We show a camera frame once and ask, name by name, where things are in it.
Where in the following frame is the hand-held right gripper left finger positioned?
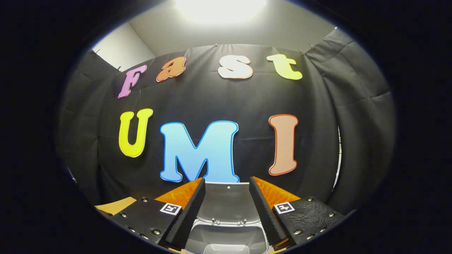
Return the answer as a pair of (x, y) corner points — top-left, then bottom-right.
(109, 177), (206, 252)

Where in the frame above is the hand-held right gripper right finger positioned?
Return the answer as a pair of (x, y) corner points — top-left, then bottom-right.
(249, 175), (346, 252)

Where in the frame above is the white desktop garbage bin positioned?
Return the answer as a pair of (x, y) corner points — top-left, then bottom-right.
(184, 182), (273, 254)

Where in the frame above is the black backdrop cloth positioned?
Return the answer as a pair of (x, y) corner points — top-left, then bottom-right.
(56, 28), (396, 216)

